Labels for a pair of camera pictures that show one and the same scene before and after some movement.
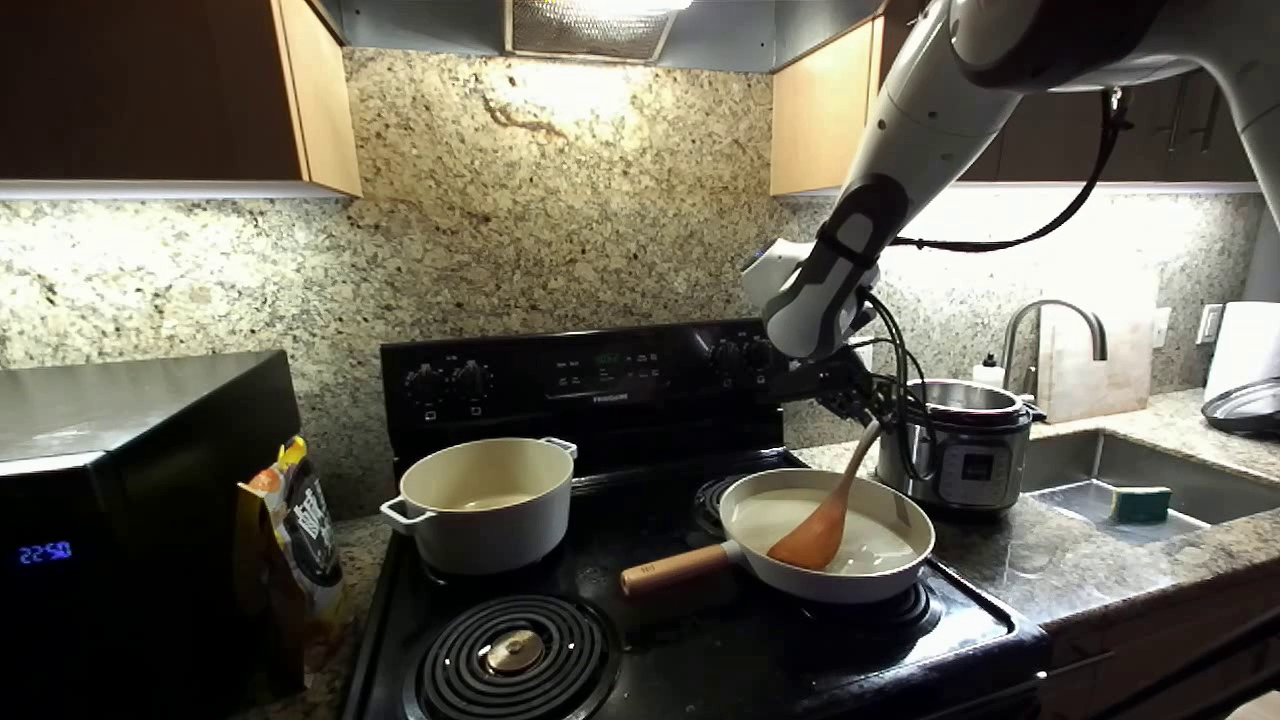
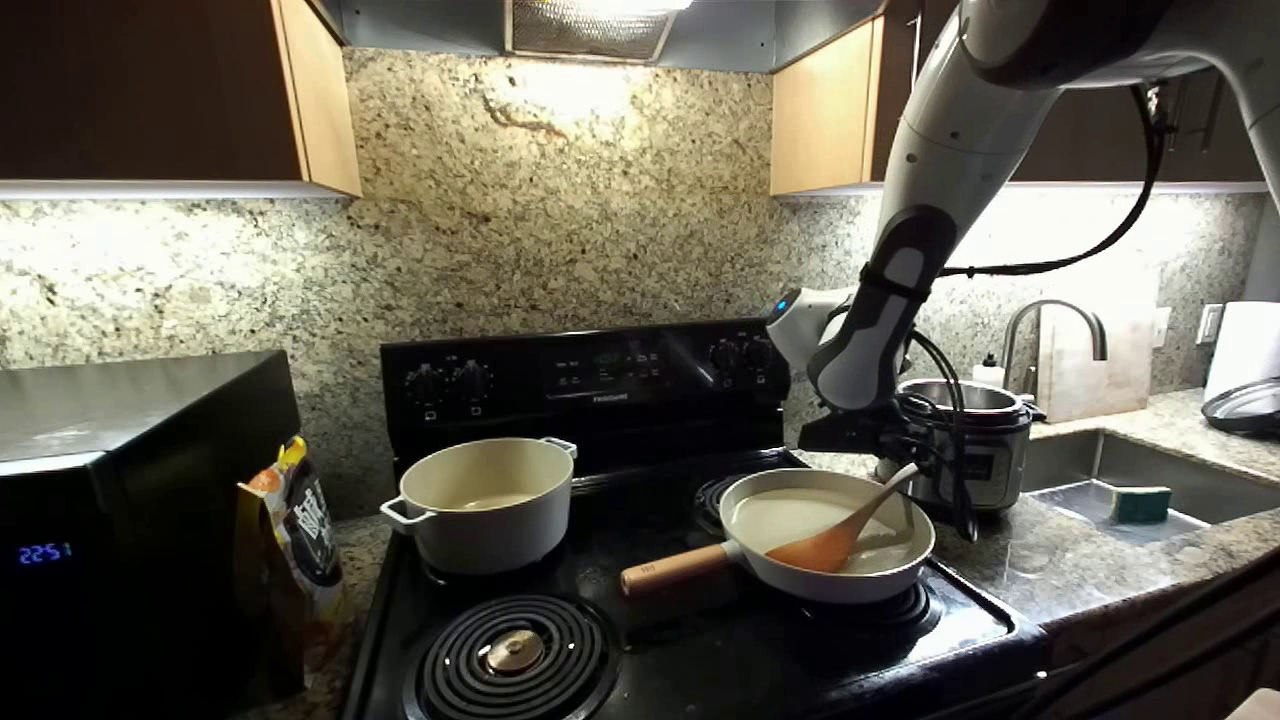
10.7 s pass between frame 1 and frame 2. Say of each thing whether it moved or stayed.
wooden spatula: moved
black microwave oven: stayed
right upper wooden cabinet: stayed
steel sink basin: stayed
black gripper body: moved
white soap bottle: stayed
